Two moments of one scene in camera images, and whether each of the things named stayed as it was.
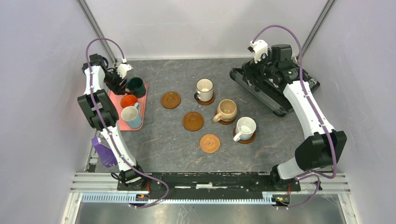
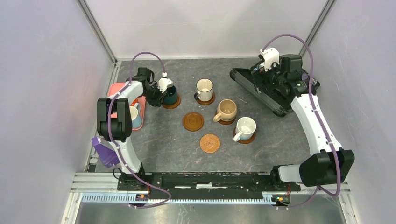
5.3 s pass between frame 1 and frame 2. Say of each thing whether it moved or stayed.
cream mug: stayed
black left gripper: moved
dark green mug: moved
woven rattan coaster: stayed
